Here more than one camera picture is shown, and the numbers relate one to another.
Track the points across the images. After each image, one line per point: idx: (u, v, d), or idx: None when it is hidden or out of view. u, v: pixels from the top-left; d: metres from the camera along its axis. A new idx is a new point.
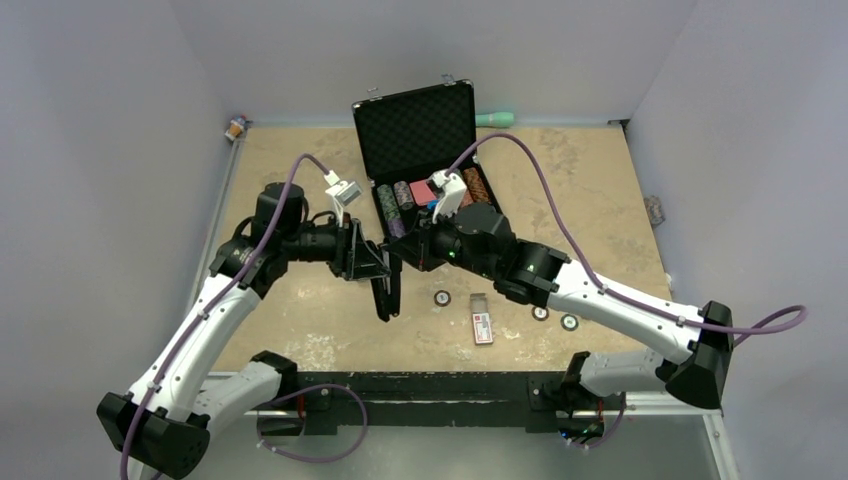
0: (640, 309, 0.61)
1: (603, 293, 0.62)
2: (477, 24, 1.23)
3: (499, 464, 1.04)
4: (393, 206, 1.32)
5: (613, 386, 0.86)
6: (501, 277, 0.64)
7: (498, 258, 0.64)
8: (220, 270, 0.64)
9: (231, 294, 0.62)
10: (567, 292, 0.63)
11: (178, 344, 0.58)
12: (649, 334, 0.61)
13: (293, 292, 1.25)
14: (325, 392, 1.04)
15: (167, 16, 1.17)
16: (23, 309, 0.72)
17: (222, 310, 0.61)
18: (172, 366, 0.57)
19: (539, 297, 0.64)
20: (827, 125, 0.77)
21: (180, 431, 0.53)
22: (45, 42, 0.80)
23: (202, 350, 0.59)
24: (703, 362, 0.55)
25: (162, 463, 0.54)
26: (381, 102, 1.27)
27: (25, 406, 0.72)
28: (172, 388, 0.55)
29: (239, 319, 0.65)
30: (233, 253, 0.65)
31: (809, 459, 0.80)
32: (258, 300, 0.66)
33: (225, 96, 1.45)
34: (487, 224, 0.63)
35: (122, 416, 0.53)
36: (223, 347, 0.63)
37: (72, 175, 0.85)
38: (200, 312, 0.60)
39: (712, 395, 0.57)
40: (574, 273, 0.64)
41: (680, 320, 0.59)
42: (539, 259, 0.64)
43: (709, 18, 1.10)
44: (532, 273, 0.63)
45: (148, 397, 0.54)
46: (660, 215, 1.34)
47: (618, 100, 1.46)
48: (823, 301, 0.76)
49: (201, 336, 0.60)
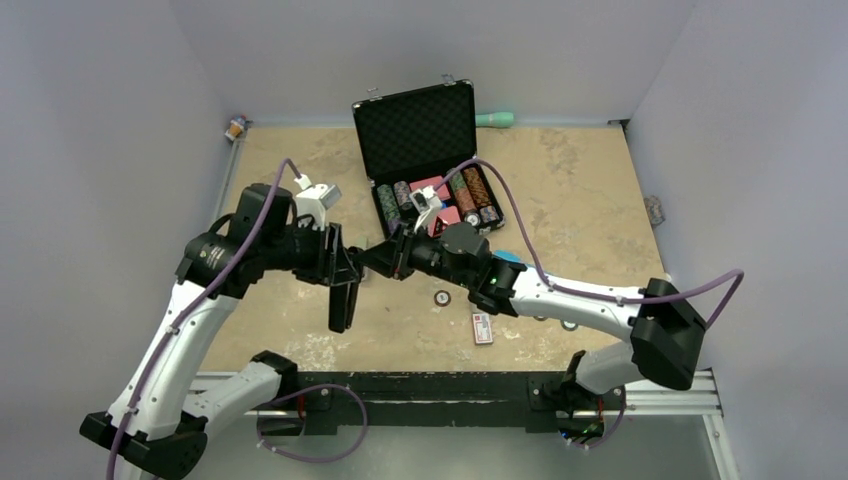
0: (584, 297, 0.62)
1: (553, 290, 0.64)
2: (476, 24, 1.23)
3: (499, 464, 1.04)
4: (393, 206, 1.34)
5: (607, 380, 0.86)
6: (476, 290, 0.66)
7: (476, 274, 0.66)
8: (188, 274, 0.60)
9: (201, 306, 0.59)
10: (523, 295, 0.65)
11: (150, 364, 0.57)
12: (596, 319, 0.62)
13: (293, 293, 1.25)
14: (325, 392, 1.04)
15: (167, 17, 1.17)
16: (22, 309, 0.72)
17: (193, 324, 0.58)
18: (146, 387, 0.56)
19: (507, 307, 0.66)
20: (828, 124, 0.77)
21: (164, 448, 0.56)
22: (46, 43, 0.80)
23: (176, 367, 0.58)
24: (642, 336, 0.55)
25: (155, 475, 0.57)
26: (381, 102, 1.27)
27: (24, 407, 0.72)
28: (148, 411, 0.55)
29: (216, 324, 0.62)
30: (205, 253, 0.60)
31: (808, 458, 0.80)
32: (234, 303, 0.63)
33: (226, 96, 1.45)
34: (470, 245, 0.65)
35: (104, 437, 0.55)
36: (202, 355, 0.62)
37: (73, 175, 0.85)
38: (169, 329, 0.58)
39: (678, 372, 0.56)
40: (528, 276, 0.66)
41: (619, 300, 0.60)
42: (505, 276, 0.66)
43: (708, 18, 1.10)
44: (495, 285, 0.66)
45: (127, 421, 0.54)
46: (660, 215, 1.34)
47: (618, 100, 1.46)
48: (822, 301, 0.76)
49: (173, 353, 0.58)
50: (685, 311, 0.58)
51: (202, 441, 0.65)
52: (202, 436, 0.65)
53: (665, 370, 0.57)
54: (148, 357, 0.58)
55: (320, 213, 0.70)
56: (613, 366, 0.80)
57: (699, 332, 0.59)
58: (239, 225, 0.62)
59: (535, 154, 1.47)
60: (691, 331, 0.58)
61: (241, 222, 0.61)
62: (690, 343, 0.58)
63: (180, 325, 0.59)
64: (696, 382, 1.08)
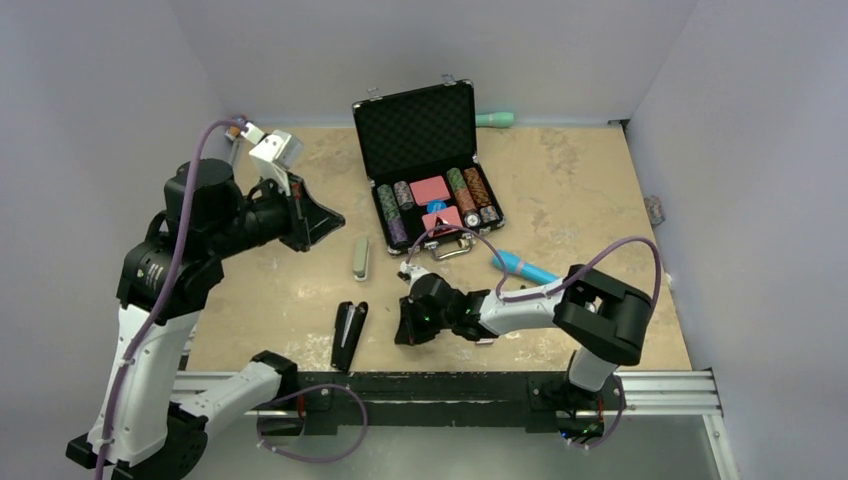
0: (525, 298, 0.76)
1: (503, 301, 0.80)
2: (476, 24, 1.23)
3: (499, 463, 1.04)
4: (393, 206, 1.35)
5: (595, 376, 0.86)
6: (455, 323, 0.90)
7: (448, 310, 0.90)
8: (130, 291, 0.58)
9: (151, 333, 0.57)
10: (486, 314, 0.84)
11: (112, 396, 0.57)
12: (539, 314, 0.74)
13: (293, 293, 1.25)
14: (325, 392, 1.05)
15: (166, 17, 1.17)
16: (21, 309, 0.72)
17: (146, 352, 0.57)
18: (116, 417, 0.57)
19: (486, 332, 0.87)
20: (829, 123, 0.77)
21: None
22: (46, 42, 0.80)
23: (139, 394, 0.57)
24: (568, 320, 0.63)
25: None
26: (381, 102, 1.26)
27: (23, 408, 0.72)
28: (123, 439, 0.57)
29: (175, 342, 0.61)
30: (142, 266, 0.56)
31: (808, 458, 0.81)
32: (189, 314, 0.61)
33: (226, 96, 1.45)
34: (427, 288, 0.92)
35: (90, 462, 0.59)
36: (171, 371, 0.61)
37: (72, 175, 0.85)
38: (123, 361, 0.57)
39: (613, 344, 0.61)
40: (489, 299, 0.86)
41: (544, 292, 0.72)
42: (477, 304, 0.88)
43: (709, 18, 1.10)
44: (470, 313, 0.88)
45: (105, 452, 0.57)
46: (660, 215, 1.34)
47: (618, 100, 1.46)
48: (823, 302, 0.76)
49: (134, 382, 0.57)
50: (608, 286, 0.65)
51: (201, 436, 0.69)
52: (199, 432, 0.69)
53: (603, 347, 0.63)
54: (111, 387, 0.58)
55: (278, 171, 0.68)
56: (588, 360, 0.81)
57: (632, 304, 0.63)
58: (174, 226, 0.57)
59: (535, 154, 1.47)
60: (622, 303, 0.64)
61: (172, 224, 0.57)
62: (620, 314, 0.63)
63: (133, 353, 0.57)
64: (696, 382, 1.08)
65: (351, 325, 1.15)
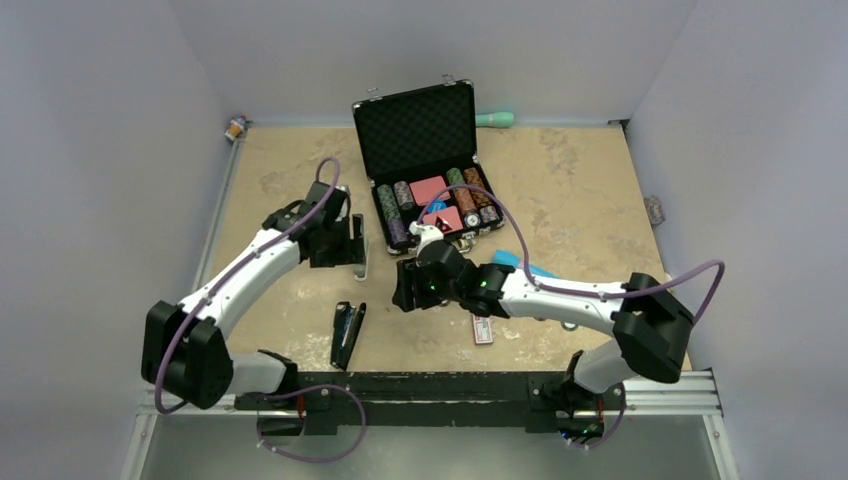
0: (569, 295, 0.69)
1: (539, 289, 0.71)
2: (477, 24, 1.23)
3: (498, 463, 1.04)
4: (393, 206, 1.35)
5: (601, 376, 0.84)
6: (463, 297, 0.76)
7: (456, 281, 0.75)
8: (270, 226, 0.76)
9: (282, 244, 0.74)
10: (510, 296, 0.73)
11: (232, 270, 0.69)
12: (581, 314, 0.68)
13: (293, 293, 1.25)
14: (325, 392, 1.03)
15: (167, 17, 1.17)
16: (21, 310, 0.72)
17: (272, 254, 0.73)
18: (223, 287, 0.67)
19: (497, 308, 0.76)
20: (829, 124, 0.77)
21: (217, 345, 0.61)
22: (45, 43, 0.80)
23: (249, 280, 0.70)
24: (627, 330, 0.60)
25: (193, 376, 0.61)
26: (382, 102, 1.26)
27: (24, 406, 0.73)
28: (221, 305, 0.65)
29: (279, 267, 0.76)
30: (286, 216, 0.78)
31: (808, 457, 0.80)
32: (292, 260, 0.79)
33: (226, 96, 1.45)
34: (439, 254, 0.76)
35: (172, 319, 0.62)
36: (260, 287, 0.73)
37: (71, 174, 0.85)
38: (255, 249, 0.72)
39: (660, 363, 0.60)
40: (515, 279, 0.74)
41: (602, 296, 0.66)
42: (495, 279, 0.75)
43: (709, 19, 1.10)
44: (485, 288, 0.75)
45: (201, 306, 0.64)
46: (660, 215, 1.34)
47: (618, 100, 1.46)
48: (824, 301, 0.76)
49: (250, 269, 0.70)
50: (664, 304, 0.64)
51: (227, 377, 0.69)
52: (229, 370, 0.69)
53: (649, 361, 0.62)
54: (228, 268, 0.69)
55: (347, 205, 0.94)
56: (607, 366, 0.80)
57: (678, 325, 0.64)
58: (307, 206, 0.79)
59: (535, 154, 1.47)
60: (672, 324, 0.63)
61: (309, 205, 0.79)
62: (669, 334, 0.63)
63: (261, 251, 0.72)
64: (696, 382, 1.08)
65: (350, 329, 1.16)
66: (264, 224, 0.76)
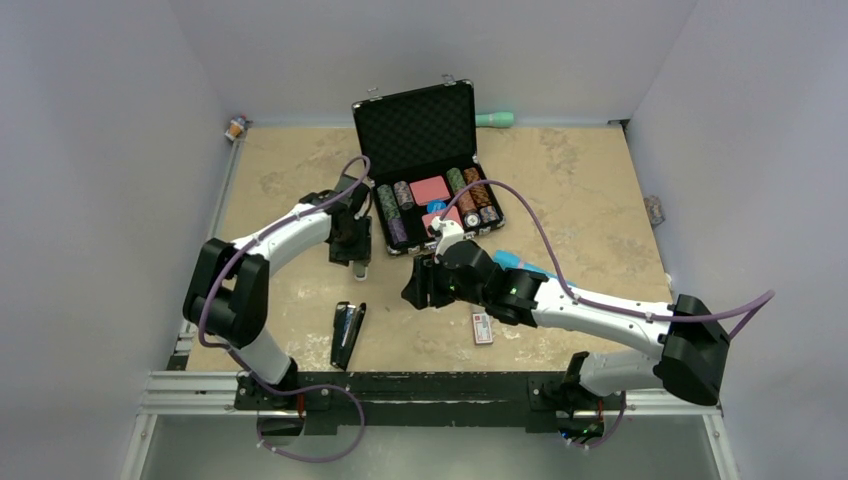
0: (612, 312, 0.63)
1: (577, 303, 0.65)
2: (476, 24, 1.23)
3: (498, 463, 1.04)
4: (393, 206, 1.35)
5: (615, 384, 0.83)
6: (490, 303, 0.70)
7: (484, 286, 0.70)
8: (306, 202, 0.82)
9: (317, 216, 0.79)
10: (545, 307, 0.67)
11: (277, 223, 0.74)
12: (624, 334, 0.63)
13: (293, 293, 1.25)
14: (324, 392, 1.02)
15: (167, 17, 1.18)
16: (21, 309, 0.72)
17: (310, 220, 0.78)
18: (269, 235, 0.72)
19: (527, 316, 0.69)
20: (829, 125, 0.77)
21: (262, 280, 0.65)
22: (45, 43, 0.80)
23: (291, 236, 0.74)
24: (674, 354, 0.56)
25: (236, 306, 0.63)
26: (382, 102, 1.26)
27: (24, 405, 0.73)
28: (268, 249, 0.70)
29: (311, 236, 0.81)
30: (319, 198, 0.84)
31: (808, 458, 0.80)
32: (320, 232, 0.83)
33: (225, 96, 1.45)
34: (468, 257, 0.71)
35: (222, 255, 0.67)
36: (296, 248, 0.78)
37: (71, 175, 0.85)
38: (298, 213, 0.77)
39: (704, 389, 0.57)
40: (551, 289, 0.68)
41: (649, 316, 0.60)
42: (525, 285, 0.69)
43: (709, 19, 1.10)
44: (515, 295, 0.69)
45: (251, 244, 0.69)
46: (660, 215, 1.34)
47: (619, 100, 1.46)
48: (824, 302, 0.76)
49: (292, 227, 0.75)
50: (712, 328, 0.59)
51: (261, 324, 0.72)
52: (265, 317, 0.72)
53: (690, 386, 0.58)
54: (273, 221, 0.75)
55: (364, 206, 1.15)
56: (626, 376, 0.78)
57: (726, 349, 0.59)
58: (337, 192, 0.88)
59: (535, 154, 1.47)
60: (720, 348, 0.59)
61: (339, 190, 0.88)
62: (716, 359, 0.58)
63: (302, 216, 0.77)
64: None
65: (350, 329, 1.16)
66: (300, 200, 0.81)
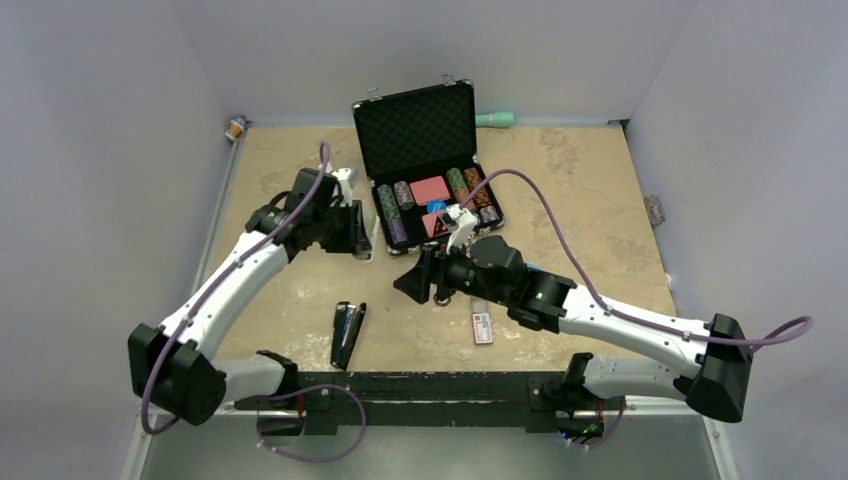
0: (646, 328, 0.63)
1: (609, 314, 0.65)
2: (476, 24, 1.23)
3: (498, 463, 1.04)
4: (393, 206, 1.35)
5: (629, 390, 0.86)
6: (515, 305, 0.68)
7: (512, 289, 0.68)
8: (254, 228, 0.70)
9: (266, 248, 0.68)
10: (575, 316, 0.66)
11: (211, 286, 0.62)
12: (657, 350, 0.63)
13: (293, 293, 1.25)
14: (324, 392, 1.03)
15: (167, 18, 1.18)
16: (22, 309, 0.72)
17: (256, 261, 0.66)
18: (204, 304, 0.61)
19: (550, 323, 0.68)
20: (828, 125, 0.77)
21: (203, 368, 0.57)
22: (44, 43, 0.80)
23: (233, 293, 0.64)
24: (713, 375, 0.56)
25: (186, 397, 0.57)
26: (382, 103, 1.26)
27: (25, 404, 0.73)
28: (202, 325, 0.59)
29: (267, 273, 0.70)
30: (269, 216, 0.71)
31: (808, 458, 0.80)
32: (286, 260, 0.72)
33: (225, 96, 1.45)
34: (501, 257, 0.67)
35: (151, 346, 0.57)
36: (251, 293, 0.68)
37: (71, 175, 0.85)
38: (236, 259, 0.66)
39: (731, 409, 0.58)
40: (580, 297, 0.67)
41: (686, 335, 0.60)
42: (549, 288, 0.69)
43: (709, 19, 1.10)
44: (540, 300, 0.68)
45: (181, 329, 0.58)
46: (660, 215, 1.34)
47: (619, 100, 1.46)
48: (823, 304, 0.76)
49: (233, 281, 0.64)
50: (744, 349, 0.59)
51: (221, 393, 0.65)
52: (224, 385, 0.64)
53: (719, 404, 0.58)
54: (209, 281, 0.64)
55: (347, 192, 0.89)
56: (642, 383, 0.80)
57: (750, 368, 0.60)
58: (294, 198, 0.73)
59: (535, 154, 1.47)
60: (748, 367, 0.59)
61: (296, 198, 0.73)
62: (742, 379, 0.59)
63: (244, 259, 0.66)
64: None
65: (350, 329, 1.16)
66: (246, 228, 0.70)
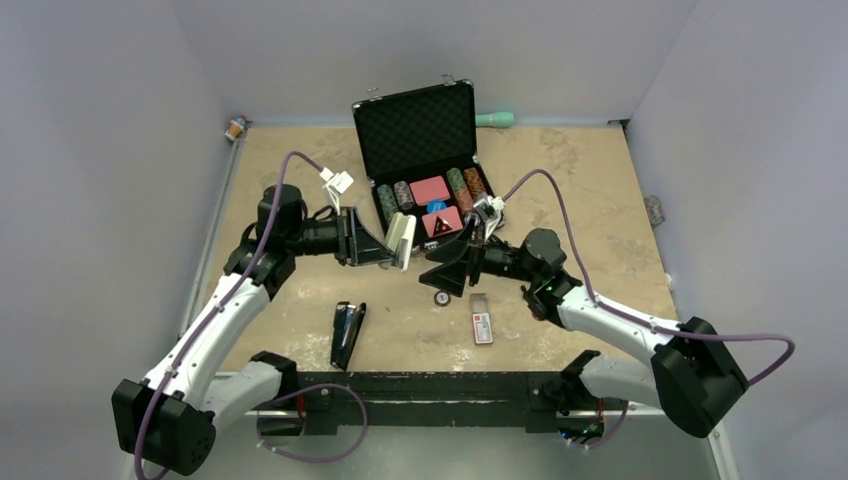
0: (623, 319, 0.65)
1: (597, 306, 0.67)
2: (476, 24, 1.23)
3: (498, 463, 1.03)
4: (393, 206, 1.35)
5: (625, 391, 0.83)
6: (532, 292, 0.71)
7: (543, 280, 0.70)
8: (233, 270, 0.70)
9: (244, 290, 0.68)
10: (569, 305, 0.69)
11: (193, 335, 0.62)
12: (628, 341, 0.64)
13: (293, 293, 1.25)
14: (324, 392, 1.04)
15: (167, 18, 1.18)
16: (23, 307, 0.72)
17: (237, 304, 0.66)
18: (188, 354, 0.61)
19: (555, 314, 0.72)
20: (828, 124, 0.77)
21: (189, 419, 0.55)
22: (45, 45, 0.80)
23: (217, 338, 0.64)
24: (661, 360, 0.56)
25: (174, 451, 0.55)
26: (382, 103, 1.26)
27: (26, 402, 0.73)
28: (188, 374, 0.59)
29: (247, 317, 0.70)
30: (246, 255, 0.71)
31: (807, 458, 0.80)
32: (267, 300, 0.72)
33: (226, 96, 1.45)
34: (550, 253, 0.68)
35: (138, 401, 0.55)
36: (233, 338, 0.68)
37: (71, 174, 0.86)
38: (217, 304, 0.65)
39: (691, 409, 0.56)
40: (580, 291, 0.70)
41: (653, 326, 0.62)
42: (562, 287, 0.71)
43: (709, 19, 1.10)
44: (550, 291, 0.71)
45: (166, 381, 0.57)
46: (660, 215, 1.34)
47: (619, 100, 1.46)
48: (822, 306, 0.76)
49: (216, 326, 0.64)
50: (723, 362, 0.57)
51: (212, 440, 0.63)
52: (214, 431, 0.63)
53: (680, 403, 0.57)
54: (190, 330, 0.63)
55: (334, 200, 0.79)
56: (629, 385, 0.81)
57: (731, 380, 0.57)
58: (261, 230, 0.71)
59: (535, 154, 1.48)
60: (730, 384, 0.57)
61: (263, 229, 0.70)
62: (716, 390, 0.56)
63: (225, 303, 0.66)
64: None
65: (350, 329, 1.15)
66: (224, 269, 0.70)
